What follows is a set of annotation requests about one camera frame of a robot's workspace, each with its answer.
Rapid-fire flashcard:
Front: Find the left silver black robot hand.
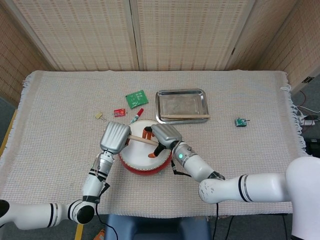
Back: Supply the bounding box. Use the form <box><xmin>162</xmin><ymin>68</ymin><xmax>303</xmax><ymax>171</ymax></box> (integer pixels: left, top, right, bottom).
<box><xmin>99</xmin><ymin>121</ymin><xmax>133</xmax><ymax>154</ymax></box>

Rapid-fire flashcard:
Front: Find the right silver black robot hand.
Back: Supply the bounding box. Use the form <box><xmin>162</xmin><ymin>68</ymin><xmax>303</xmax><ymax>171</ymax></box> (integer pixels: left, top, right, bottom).
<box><xmin>142</xmin><ymin>124</ymin><xmax>183</xmax><ymax>159</ymax></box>

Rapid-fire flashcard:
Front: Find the wooden drumstick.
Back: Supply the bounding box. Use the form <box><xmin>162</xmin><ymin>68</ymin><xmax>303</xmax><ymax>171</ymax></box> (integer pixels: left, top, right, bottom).
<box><xmin>161</xmin><ymin>113</ymin><xmax>211</xmax><ymax>120</ymax></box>
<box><xmin>128</xmin><ymin>134</ymin><xmax>161</xmax><ymax>146</ymax></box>

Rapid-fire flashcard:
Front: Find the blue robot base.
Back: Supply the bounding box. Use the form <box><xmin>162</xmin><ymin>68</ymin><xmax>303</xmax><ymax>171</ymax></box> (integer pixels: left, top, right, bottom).
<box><xmin>104</xmin><ymin>214</ymin><xmax>211</xmax><ymax>240</ymax></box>

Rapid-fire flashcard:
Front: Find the red drum with white skin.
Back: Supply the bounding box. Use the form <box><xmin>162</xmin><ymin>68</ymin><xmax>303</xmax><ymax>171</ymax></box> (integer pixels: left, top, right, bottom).
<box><xmin>117</xmin><ymin>119</ymin><xmax>175</xmax><ymax>177</ymax></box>

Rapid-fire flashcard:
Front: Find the stainless steel tray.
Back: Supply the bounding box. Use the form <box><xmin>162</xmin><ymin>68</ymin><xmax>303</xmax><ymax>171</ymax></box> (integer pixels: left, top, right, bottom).
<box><xmin>155</xmin><ymin>88</ymin><xmax>210</xmax><ymax>125</ymax></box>

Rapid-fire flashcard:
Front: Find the yellow binder clip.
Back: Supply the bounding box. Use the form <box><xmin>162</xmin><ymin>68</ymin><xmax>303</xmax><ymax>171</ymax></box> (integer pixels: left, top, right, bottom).
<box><xmin>94</xmin><ymin>111</ymin><xmax>108</xmax><ymax>123</ymax></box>

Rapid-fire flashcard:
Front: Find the red capped marker pen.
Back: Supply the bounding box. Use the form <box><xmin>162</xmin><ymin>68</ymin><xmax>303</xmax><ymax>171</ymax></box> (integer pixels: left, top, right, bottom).
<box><xmin>129</xmin><ymin>107</ymin><xmax>145</xmax><ymax>124</ymax></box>

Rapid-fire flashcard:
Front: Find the green circuit board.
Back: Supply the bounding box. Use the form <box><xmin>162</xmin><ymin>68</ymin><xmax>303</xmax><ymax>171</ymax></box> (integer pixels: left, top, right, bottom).
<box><xmin>125</xmin><ymin>89</ymin><xmax>149</xmax><ymax>109</ymax></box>

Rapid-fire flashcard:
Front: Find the beige woven tablecloth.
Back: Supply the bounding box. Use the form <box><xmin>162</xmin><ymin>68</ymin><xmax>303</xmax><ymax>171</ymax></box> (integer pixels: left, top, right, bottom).
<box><xmin>0</xmin><ymin>69</ymin><xmax>316</xmax><ymax>218</ymax></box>

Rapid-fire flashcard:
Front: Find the small green toy tank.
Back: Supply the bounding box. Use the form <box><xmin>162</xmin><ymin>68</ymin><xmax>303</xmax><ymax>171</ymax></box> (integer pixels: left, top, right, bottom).
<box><xmin>234</xmin><ymin>116</ymin><xmax>251</xmax><ymax>128</ymax></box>

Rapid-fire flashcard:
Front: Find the woven bamboo folding screen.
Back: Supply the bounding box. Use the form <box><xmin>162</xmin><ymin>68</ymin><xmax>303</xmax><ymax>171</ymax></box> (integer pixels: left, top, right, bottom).
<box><xmin>0</xmin><ymin>0</ymin><xmax>320</xmax><ymax>106</ymax></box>

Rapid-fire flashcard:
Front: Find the black box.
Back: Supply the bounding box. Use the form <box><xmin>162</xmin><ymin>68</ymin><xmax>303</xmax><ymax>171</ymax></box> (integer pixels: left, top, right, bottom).
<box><xmin>306</xmin><ymin>138</ymin><xmax>320</xmax><ymax>158</ymax></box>

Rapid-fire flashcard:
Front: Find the black cable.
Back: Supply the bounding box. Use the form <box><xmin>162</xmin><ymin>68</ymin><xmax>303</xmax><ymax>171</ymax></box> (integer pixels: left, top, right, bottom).
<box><xmin>94</xmin><ymin>189</ymin><xmax>119</xmax><ymax>240</ymax></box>
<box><xmin>225</xmin><ymin>215</ymin><xmax>235</xmax><ymax>240</ymax></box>
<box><xmin>213</xmin><ymin>202</ymin><xmax>221</xmax><ymax>240</ymax></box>

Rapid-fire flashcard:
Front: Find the thin red cable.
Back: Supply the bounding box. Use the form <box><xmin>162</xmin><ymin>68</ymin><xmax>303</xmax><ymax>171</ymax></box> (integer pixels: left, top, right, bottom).
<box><xmin>299</xmin><ymin>89</ymin><xmax>309</xmax><ymax>107</ymax></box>

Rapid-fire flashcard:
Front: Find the white cable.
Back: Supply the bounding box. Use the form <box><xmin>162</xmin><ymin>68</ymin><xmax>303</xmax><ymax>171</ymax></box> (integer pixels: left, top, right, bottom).
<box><xmin>297</xmin><ymin>105</ymin><xmax>320</xmax><ymax>116</ymax></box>

